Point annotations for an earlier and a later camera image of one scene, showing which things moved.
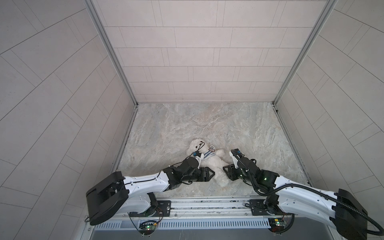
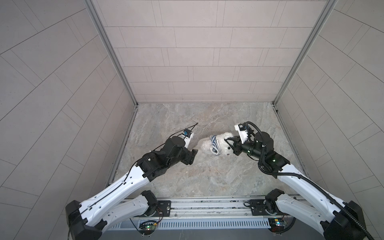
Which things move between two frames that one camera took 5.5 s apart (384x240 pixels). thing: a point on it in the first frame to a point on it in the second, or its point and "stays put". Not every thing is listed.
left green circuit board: [147, 227] stays put
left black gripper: [204, 177] to [189, 157]
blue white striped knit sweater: [211, 151] to [214, 147]
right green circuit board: [277, 225] stays put
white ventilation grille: [183, 224] stays put
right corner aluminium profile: [330, 5] stays put
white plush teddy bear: [214, 158] to [224, 148]
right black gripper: [230, 171] to [237, 145]
